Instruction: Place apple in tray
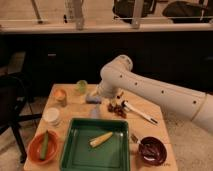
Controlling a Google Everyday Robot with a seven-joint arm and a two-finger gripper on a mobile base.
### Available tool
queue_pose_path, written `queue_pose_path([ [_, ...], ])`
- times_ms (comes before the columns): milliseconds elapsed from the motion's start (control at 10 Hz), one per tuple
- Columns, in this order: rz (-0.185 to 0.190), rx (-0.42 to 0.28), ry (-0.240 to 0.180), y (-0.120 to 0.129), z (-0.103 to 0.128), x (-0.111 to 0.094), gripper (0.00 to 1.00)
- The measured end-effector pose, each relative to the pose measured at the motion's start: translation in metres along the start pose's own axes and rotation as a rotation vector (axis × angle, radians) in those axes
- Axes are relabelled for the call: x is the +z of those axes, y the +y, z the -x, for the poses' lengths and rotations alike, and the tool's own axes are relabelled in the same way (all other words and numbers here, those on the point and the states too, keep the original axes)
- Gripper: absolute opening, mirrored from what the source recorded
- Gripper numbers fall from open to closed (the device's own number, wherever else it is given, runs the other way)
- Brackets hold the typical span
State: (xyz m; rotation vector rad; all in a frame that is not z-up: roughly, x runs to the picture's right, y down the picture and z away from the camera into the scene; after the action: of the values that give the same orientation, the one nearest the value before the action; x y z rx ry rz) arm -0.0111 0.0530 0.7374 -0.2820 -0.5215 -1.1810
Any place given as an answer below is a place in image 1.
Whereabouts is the green plastic tray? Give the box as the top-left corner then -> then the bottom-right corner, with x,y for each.
60,118 -> 130,171

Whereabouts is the grey cloth piece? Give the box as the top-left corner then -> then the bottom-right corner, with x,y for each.
90,105 -> 101,119

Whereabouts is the dark red bowl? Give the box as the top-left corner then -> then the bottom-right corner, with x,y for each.
138,137 -> 167,166

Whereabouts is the green cucumber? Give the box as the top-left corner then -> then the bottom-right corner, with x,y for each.
40,131 -> 49,160

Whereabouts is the white round container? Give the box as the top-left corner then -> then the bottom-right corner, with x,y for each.
43,107 -> 60,126

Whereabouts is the wooden table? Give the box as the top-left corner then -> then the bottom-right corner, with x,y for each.
24,84 -> 178,171

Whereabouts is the brown grape cluster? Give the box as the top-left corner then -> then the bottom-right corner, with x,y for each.
107,103 -> 126,118

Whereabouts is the silver fork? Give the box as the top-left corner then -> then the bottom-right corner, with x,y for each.
130,134 -> 141,144

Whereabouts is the orange bowl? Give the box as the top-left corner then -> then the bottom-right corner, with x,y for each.
27,131 -> 59,165

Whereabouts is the yellow corn cob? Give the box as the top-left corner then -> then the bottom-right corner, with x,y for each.
89,132 -> 113,148

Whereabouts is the blue sponge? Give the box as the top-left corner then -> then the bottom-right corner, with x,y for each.
85,94 -> 102,104

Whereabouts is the black office chair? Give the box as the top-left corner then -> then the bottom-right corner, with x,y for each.
0,75 -> 42,163

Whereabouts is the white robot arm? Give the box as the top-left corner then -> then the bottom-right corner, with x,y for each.
97,55 -> 213,134

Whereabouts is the green cup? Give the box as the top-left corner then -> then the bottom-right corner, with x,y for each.
76,80 -> 87,94

